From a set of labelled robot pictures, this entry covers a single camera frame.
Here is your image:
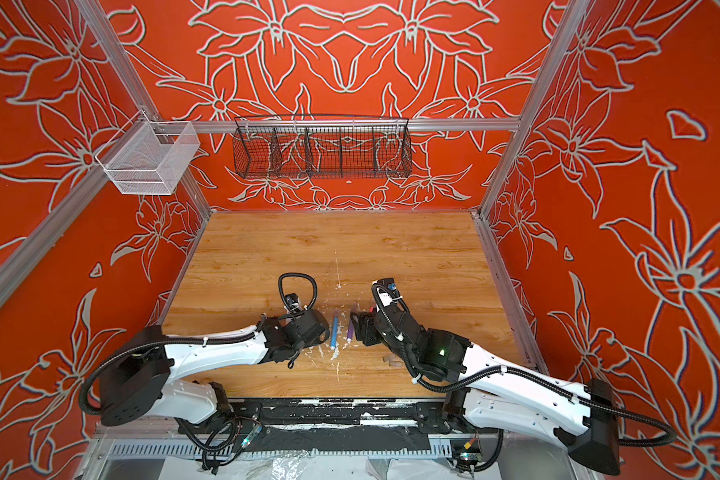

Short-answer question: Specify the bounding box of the purple marker pen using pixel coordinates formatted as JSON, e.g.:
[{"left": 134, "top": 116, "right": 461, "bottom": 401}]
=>
[{"left": 346, "top": 310, "right": 357, "bottom": 342}]

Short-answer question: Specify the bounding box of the blue marker pen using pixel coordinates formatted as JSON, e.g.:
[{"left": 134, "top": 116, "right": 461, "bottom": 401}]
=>
[{"left": 330, "top": 308, "right": 340, "bottom": 350}]

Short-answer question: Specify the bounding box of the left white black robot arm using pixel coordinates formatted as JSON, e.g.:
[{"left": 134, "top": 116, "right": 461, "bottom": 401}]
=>
[{"left": 78, "top": 272, "right": 331, "bottom": 426}]

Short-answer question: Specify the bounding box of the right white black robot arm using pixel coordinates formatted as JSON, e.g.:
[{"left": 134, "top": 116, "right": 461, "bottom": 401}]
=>
[{"left": 350, "top": 278, "right": 677, "bottom": 475}]

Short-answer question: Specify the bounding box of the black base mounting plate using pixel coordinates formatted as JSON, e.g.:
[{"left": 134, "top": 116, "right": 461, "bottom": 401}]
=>
[{"left": 199, "top": 398, "right": 499, "bottom": 435}]

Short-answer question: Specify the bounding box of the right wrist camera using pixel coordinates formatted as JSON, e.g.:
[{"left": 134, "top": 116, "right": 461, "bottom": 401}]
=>
[{"left": 372, "top": 278, "right": 401, "bottom": 307}]

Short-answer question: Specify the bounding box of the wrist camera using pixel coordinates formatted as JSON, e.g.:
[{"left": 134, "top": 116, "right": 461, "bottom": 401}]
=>
[
  {"left": 284, "top": 293, "right": 302, "bottom": 315},
  {"left": 372, "top": 278, "right": 401, "bottom": 307}
]

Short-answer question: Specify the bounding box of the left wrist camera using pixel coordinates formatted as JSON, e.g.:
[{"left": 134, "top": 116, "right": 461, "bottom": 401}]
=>
[{"left": 284, "top": 293, "right": 302, "bottom": 315}]

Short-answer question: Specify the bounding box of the white cable duct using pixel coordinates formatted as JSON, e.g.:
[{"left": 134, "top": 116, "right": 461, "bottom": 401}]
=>
[{"left": 104, "top": 437, "right": 454, "bottom": 462}]

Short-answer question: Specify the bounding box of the black wire basket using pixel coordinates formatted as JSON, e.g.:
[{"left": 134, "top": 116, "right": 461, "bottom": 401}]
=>
[{"left": 232, "top": 117, "right": 413, "bottom": 180}]

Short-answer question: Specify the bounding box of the white wire basket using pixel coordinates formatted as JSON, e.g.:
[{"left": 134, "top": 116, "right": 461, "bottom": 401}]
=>
[{"left": 94, "top": 111, "right": 200, "bottom": 195}]

